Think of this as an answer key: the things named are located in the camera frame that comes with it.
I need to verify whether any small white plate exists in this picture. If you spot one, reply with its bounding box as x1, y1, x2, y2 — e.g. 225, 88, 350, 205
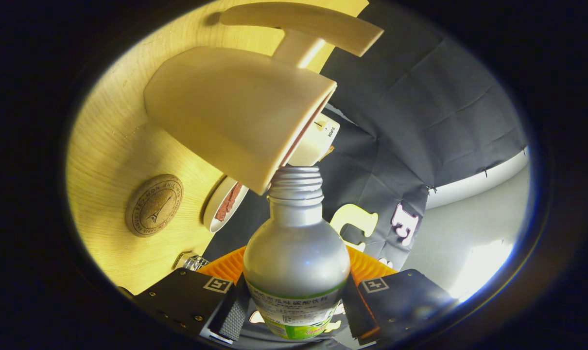
203, 176, 250, 234

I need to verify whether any metal wire basket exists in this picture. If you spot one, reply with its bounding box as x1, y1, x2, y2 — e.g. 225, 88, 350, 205
173, 252, 210, 272

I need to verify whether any wooden table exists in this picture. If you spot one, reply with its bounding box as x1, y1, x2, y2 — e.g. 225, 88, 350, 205
66, 0, 370, 296

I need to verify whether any white toaster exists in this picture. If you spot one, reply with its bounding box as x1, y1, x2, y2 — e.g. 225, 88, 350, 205
287, 113, 341, 167

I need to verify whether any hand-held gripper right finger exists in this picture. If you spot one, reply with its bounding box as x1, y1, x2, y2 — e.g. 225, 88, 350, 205
343, 245, 457, 345

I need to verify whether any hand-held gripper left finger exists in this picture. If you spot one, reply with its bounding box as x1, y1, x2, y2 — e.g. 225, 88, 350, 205
121, 245, 251, 345

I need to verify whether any silver bottle with green label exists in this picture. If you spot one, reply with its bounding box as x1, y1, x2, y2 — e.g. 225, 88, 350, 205
243, 165, 351, 341

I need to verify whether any white cup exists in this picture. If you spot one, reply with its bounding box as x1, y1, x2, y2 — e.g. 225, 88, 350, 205
143, 2, 384, 196

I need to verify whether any round cork coaster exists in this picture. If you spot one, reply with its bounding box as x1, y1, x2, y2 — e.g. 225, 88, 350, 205
125, 174, 184, 238

